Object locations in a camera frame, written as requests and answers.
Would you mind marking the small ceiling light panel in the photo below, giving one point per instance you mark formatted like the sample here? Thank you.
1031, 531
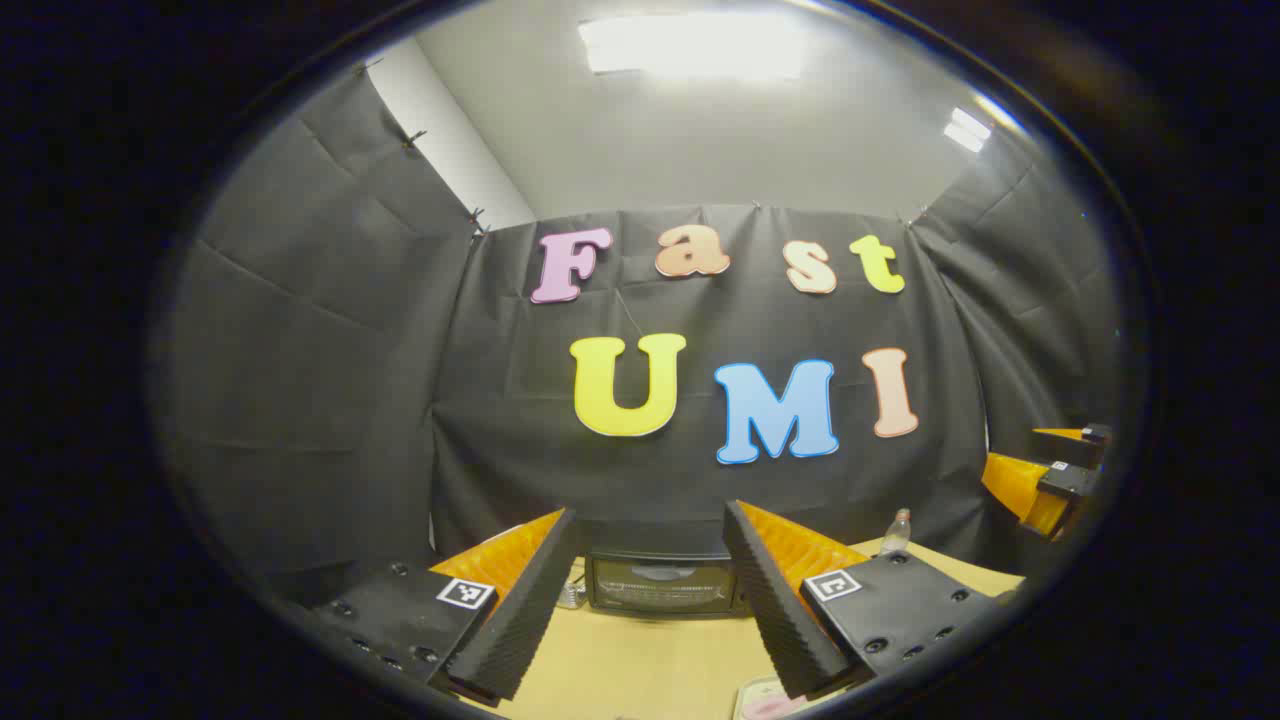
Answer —
967, 130

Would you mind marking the black backdrop cloth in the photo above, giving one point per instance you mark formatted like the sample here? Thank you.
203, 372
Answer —
400, 400

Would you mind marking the clear plastic water bottle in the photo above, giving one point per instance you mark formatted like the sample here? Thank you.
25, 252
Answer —
895, 535

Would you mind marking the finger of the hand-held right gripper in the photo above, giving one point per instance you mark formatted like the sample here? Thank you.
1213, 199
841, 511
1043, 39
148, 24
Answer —
1020, 490
1090, 437

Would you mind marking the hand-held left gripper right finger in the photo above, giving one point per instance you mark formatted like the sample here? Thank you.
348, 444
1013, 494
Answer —
780, 610

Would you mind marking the black electric oven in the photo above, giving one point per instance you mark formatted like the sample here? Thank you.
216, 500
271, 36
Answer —
660, 585

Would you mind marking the large ceiling light panel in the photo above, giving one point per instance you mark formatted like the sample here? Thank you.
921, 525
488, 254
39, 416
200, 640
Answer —
690, 45

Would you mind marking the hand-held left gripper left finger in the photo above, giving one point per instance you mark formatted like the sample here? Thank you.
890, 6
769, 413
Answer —
530, 610

